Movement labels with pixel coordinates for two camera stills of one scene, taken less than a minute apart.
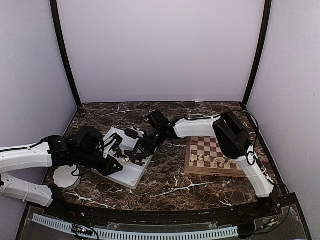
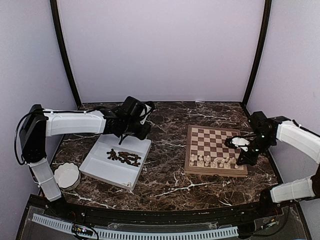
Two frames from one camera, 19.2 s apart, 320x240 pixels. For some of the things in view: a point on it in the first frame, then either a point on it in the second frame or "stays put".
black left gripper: x=108 y=169 → x=142 y=135
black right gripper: x=149 y=145 → x=252 y=160
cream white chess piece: x=201 y=163 stays put
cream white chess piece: x=228 y=164 stays put
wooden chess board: x=203 y=156 stays put
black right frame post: x=267 y=11 stays put
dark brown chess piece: x=140 y=163 → x=129 y=158
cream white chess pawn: x=200 y=158 stays put
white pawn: x=221 y=165 stays put
